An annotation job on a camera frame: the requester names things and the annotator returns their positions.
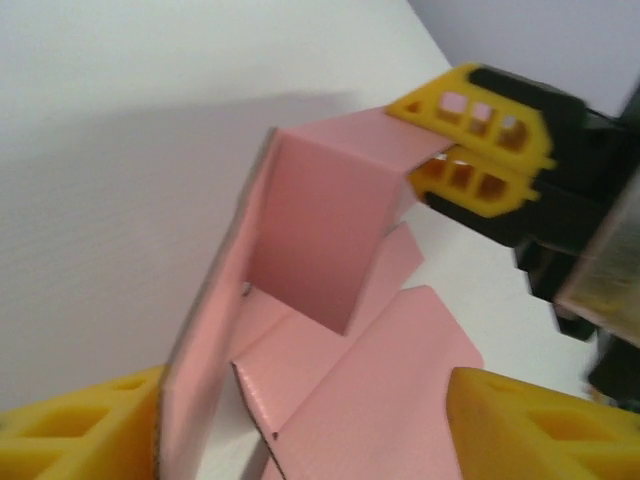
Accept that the pink paper box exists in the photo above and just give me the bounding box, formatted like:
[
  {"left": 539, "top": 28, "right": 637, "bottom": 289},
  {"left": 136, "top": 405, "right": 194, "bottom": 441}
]
[{"left": 151, "top": 104, "right": 485, "bottom": 480}]

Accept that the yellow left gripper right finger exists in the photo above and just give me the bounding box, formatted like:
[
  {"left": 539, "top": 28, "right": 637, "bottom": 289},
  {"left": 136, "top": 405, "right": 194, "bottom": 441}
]
[{"left": 444, "top": 367, "right": 640, "bottom": 480}]

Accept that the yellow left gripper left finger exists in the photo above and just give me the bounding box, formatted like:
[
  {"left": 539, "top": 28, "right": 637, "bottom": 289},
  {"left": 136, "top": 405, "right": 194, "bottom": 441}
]
[{"left": 0, "top": 364, "right": 166, "bottom": 480}]

